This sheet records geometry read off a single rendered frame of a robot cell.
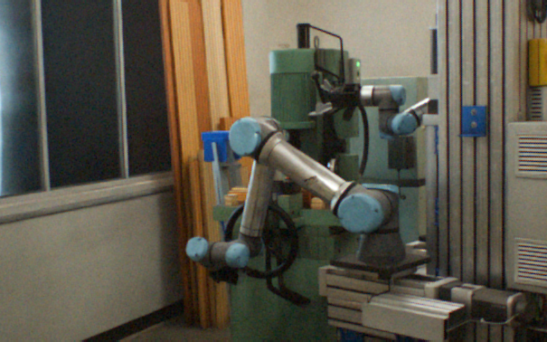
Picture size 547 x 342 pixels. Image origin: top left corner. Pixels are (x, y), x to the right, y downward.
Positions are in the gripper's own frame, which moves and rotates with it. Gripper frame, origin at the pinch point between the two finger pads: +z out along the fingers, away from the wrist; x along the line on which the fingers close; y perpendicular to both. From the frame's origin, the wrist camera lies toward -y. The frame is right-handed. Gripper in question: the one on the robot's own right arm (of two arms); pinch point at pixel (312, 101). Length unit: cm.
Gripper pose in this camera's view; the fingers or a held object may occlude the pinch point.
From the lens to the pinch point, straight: 289.7
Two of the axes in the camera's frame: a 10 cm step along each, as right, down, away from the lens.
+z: -9.2, -0.1, 4.0
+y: -3.0, -6.4, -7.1
